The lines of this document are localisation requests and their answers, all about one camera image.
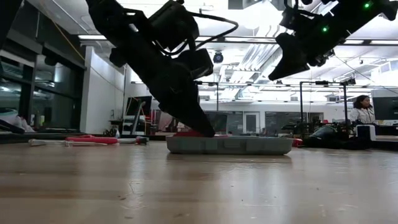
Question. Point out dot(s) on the black work glove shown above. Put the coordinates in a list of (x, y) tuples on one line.
[(323, 132)]

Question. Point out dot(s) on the person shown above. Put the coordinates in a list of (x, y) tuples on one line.
[(362, 112)]

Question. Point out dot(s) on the grey plastic tool case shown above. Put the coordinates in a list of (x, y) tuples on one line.
[(230, 145)]

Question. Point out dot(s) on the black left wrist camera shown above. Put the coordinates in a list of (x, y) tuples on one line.
[(196, 62)]

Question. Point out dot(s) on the white easel stand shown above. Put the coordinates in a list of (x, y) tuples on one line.
[(133, 124)]

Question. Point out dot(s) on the white crumpled bag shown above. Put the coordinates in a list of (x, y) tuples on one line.
[(12, 119)]

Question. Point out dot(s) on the white box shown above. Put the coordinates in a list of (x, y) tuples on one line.
[(366, 132)]

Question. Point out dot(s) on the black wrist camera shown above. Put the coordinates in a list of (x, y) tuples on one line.
[(196, 62), (292, 17)]

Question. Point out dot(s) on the black monitor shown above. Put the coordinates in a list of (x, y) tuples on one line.
[(140, 105), (385, 108)]

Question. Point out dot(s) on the grey framed mesh panel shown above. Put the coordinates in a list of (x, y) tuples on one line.
[(221, 121)]

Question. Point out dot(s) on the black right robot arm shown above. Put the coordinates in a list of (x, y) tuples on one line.
[(357, 18)]

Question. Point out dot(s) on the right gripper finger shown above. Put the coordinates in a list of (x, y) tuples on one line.
[(289, 62)]

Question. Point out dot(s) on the black aluminium table frame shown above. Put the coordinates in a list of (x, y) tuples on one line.
[(18, 138)]

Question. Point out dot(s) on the black round hanging fixture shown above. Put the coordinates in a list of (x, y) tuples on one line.
[(218, 57)]

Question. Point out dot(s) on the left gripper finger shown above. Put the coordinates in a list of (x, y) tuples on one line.
[(192, 121)]

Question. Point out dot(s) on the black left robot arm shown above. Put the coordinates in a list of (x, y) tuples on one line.
[(124, 25)]

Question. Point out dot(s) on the red tape measure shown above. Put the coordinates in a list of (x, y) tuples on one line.
[(297, 142)]

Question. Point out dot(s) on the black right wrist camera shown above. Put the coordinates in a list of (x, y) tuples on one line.
[(292, 17)]

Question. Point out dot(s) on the black camera pole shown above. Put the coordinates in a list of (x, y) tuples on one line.
[(345, 102)]

